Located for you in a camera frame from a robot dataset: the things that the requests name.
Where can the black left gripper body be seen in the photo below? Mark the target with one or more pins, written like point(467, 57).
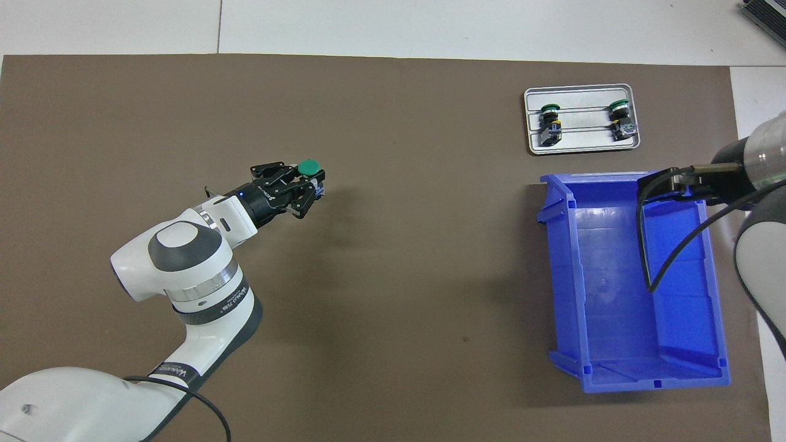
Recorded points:
point(267, 199)

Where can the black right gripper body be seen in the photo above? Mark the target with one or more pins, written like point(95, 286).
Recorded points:
point(727, 178)

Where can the green push button switch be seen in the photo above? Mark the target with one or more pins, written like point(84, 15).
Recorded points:
point(621, 123)
point(550, 126)
point(309, 167)

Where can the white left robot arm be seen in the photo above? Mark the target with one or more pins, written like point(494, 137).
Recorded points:
point(184, 258)

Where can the grey metal tray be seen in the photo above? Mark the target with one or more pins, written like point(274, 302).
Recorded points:
point(583, 141)

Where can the brown table mat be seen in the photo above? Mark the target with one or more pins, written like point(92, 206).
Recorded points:
point(399, 276)

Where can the blue plastic storage bin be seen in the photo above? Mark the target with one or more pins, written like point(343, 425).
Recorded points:
point(614, 319)

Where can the grey ribbed device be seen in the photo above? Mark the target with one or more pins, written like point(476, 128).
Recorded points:
point(770, 15)

